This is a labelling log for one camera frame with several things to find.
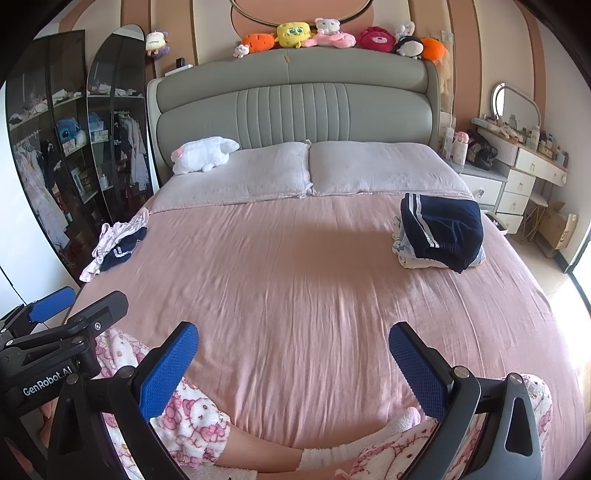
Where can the person's bare leg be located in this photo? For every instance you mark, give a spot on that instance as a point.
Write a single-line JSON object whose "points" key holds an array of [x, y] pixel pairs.
{"points": [[258, 450]]}

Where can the white dressing table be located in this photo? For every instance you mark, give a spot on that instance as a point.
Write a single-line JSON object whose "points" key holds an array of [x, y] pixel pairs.
{"points": [[531, 161]]}

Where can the person's pink print pajama trousers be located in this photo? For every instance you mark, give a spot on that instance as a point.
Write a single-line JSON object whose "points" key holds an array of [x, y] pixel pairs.
{"points": [[198, 415]]}

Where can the black and white plush toy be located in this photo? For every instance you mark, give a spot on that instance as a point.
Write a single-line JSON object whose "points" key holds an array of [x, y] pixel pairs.
{"points": [[408, 46]]}

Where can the large white plush toy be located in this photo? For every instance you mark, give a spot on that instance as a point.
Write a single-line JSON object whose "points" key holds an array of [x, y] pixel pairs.
{"points": [[203, 154]]}

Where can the purple and white plush toy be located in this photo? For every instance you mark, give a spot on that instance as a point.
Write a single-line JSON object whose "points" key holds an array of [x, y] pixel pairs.
{"points": [[156, 44]]}

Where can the cartoon print pajama pants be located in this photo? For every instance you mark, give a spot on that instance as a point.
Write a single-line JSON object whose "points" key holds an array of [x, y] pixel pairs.
{"points": [[108, 237]]}

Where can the red bear plush toy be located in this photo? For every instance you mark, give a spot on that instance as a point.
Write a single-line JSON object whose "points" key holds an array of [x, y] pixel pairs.
{"points": [[376, 40]]}

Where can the navy blue garment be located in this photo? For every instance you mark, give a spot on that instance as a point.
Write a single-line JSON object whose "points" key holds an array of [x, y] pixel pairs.
{"points": [[122, 253]]}

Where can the white rabbit plush toy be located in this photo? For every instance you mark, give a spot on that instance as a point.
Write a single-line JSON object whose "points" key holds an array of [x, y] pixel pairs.
{"points": [[404, 31]]}

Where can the cardboard box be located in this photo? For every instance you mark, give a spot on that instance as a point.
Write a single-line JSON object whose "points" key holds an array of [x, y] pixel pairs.
{"points": [[556, 226]]}

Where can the white nightstand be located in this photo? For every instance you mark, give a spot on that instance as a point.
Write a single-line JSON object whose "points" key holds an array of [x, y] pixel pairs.
{"points": [[482, 187]]}

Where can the grey padded headboard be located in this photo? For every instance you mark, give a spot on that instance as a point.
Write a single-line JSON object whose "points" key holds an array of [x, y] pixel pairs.
{"points": [[295, 110]]}

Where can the row of cosmetic bottles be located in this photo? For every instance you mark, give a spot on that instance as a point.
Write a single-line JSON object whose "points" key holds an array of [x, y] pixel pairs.
{"points": [[549, 145]]}

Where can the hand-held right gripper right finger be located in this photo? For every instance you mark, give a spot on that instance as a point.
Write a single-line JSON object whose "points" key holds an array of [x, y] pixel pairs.
{"points": [[418, 374]]}

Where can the yellow sponge plush toy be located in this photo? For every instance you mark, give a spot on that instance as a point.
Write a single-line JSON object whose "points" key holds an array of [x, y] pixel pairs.
{"points": [[293, 34]]}

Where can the black bag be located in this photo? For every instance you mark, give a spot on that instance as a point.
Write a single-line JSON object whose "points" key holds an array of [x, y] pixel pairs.
{"points": [[482, 154]]}

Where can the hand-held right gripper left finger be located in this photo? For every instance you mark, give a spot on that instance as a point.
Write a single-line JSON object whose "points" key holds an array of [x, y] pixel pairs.
{"points": [[168, 374]]}

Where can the oval wall frame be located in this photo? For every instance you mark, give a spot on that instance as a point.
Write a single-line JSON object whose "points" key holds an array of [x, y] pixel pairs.
{"points": [[300, 17]]}

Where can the dark glass door wardrobe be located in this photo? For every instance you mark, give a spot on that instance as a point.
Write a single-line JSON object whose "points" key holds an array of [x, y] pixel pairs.
{"points": [[41, 175]]}

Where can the cream plush toy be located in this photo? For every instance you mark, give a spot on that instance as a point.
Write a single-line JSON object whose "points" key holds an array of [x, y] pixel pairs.
{"points": [[443, 74]]}

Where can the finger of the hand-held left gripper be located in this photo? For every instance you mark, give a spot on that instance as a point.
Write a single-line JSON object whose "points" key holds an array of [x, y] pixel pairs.
{"points": [[51, 304], [104, 308]]}

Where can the folded navy striped pants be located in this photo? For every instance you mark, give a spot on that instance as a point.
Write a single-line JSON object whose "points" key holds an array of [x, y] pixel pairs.
{"points": [[448, 226]]}

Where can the small white plush toy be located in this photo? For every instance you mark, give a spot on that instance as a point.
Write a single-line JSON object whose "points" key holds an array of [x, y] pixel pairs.
{"points": [[240, 50]]}

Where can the round orange plush toy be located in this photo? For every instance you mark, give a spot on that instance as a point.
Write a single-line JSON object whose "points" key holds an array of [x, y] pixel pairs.
{"points": [[433, 48]]}

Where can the white stool with gold legs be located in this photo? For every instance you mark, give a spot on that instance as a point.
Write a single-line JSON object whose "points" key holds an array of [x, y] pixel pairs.
{"points": [[535, 203]]}

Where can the pale checked pillow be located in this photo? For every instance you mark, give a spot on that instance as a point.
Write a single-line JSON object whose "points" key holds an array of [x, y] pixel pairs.
{"points": [[378, 168], [240, 177]]}

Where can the bed with pink sheet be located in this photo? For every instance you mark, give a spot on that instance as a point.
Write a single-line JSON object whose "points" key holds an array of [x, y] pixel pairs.
{"points": [[300, 277]]}

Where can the pink bear plush toy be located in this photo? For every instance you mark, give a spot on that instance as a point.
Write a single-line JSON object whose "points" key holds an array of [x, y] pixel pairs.
{"points": [[330, 36]]}

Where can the rounded vanity mirror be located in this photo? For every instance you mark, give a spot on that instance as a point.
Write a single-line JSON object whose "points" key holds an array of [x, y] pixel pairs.
{"points": [[517, 104]]}

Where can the flat white box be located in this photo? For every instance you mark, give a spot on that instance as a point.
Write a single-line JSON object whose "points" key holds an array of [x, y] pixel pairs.
{"points": [[179, 70]]}

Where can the orange carrot plush toy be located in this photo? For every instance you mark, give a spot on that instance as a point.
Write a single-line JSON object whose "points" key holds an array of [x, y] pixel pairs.
{"points": [[258, 41]]}

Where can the blue plush toy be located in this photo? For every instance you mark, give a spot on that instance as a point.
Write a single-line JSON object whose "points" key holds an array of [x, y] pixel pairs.
{"points": [[69, 133]]}

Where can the white fluffy sock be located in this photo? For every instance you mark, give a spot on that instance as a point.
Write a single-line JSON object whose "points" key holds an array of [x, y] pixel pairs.
{"points": [[364, 443]]}

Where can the pink bottle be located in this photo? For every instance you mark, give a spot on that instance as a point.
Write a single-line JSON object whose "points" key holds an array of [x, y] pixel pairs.
{"points": [[461, 145]]}

